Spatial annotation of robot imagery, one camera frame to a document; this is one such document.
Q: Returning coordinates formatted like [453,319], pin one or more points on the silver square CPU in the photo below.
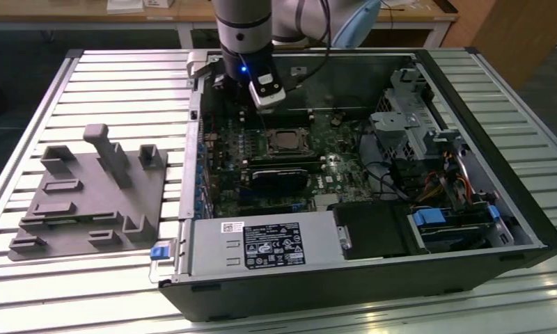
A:
[289,139]

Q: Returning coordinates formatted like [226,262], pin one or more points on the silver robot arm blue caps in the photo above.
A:
[242,28]

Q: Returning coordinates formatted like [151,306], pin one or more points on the CPU socket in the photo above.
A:
[310,134]

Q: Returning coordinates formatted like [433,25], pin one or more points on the black RAM slot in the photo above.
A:
[343,111]

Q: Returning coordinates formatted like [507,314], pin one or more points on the round coin battery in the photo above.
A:
[335,120]

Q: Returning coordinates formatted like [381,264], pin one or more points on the wooden desk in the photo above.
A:
[121,17]

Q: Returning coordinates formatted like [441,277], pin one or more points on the white box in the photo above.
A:
[126,7]

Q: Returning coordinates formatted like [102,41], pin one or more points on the black graphics card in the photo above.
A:
[279,181]

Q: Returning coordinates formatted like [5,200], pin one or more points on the green motherboard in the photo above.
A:
[349,170]

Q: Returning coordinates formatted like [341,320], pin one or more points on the metal drive cage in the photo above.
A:
[399,139]

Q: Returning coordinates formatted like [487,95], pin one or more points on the small silver heatsink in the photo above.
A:
[327,201]

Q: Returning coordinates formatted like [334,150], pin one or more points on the grey parts rack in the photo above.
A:
[98,202]

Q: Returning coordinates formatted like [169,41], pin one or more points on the silver power supply unit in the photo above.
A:
[205,243]

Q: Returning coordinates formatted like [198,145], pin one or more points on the black plastic fan shroud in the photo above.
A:
[377,229]

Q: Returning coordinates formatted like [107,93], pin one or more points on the blue case latch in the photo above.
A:
[162,253]

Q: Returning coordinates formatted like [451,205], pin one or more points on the wooden cabinet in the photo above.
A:
[515,35]

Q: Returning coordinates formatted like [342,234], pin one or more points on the hard disk in blue carrier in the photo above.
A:
[427,219]

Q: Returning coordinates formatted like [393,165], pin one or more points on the black open PC case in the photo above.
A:
[307,295]

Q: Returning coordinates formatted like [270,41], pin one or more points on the blue drive bay tab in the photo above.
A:
[494,214]

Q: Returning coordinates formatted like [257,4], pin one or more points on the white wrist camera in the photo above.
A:
[267,92]

